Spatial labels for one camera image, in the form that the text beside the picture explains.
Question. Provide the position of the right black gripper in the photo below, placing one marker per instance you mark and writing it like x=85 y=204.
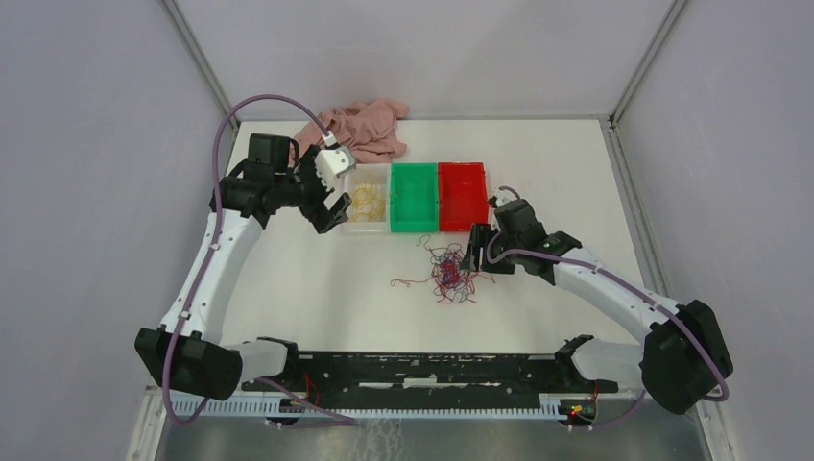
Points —
x=479 y=237

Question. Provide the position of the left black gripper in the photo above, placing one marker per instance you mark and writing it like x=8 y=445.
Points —
x=323 y=220

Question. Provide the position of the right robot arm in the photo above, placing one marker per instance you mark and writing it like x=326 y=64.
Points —
x=679 y=355

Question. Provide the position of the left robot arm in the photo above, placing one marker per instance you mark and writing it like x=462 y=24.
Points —
x=186 y=352

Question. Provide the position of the clear plastic bin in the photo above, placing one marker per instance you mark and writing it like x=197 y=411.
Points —
x=369 y=186

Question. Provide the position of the red plastic bin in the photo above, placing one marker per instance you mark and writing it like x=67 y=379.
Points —
x=463 y=195

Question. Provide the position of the green plastic bin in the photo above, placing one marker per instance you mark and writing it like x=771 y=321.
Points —
x=414 y=198

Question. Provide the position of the pink crumpled garment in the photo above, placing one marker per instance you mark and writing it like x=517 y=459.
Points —
x=368 y=130

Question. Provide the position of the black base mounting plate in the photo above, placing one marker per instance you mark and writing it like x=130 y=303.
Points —
x=436 y=381

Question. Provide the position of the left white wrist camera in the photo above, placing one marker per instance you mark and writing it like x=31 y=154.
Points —
x=333 y=161

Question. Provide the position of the white slotted cable duct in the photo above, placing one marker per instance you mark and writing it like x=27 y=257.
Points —
x=276 y=407

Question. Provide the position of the aluminium frame rail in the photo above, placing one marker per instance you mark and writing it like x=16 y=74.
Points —
x=216 y=375

